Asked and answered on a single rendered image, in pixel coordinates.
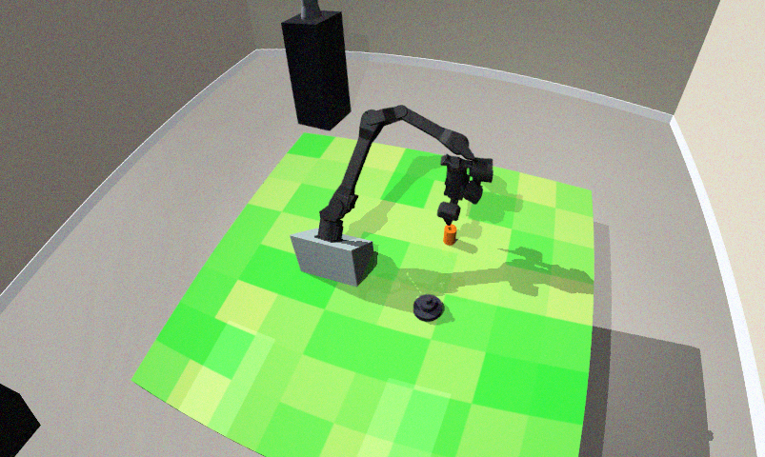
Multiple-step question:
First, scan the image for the orange knob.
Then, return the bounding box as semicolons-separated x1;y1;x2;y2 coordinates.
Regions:
443;224;456;246

